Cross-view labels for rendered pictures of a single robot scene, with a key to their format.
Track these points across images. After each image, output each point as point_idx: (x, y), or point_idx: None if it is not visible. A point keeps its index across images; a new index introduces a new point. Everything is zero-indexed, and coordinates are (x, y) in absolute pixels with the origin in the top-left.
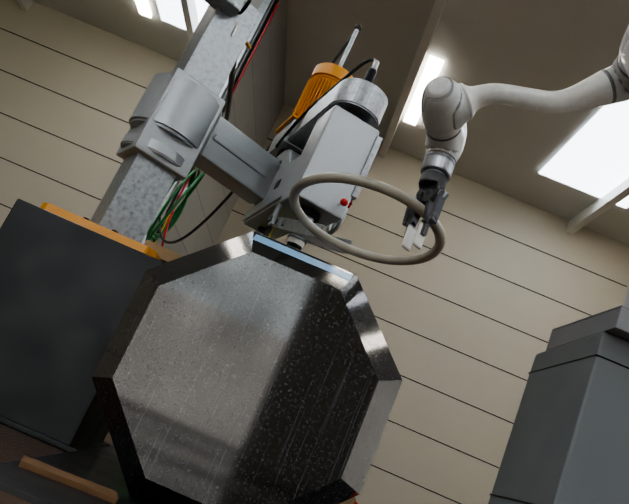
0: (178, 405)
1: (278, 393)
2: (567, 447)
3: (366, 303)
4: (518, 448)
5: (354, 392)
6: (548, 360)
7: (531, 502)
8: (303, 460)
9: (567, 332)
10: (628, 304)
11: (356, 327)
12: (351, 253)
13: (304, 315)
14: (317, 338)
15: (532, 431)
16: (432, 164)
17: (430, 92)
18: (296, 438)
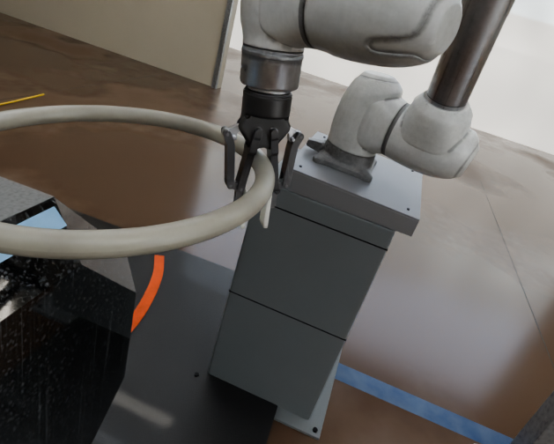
0: None
1: (56, 417)
2: (358, 307)
3: (81, 222)
4: (268, 271)
5: (121, 324)
6: (294, 206)
7: (313, 325)
8: (96, 410)
9: (321, 190)
10: (354, 144)
11: (108, 277)
12: None
13: (51, 336)
14: (75, 335)
15: (290, 268)
16: (290, 89)
17: (432, 48)
18: (86, 410)
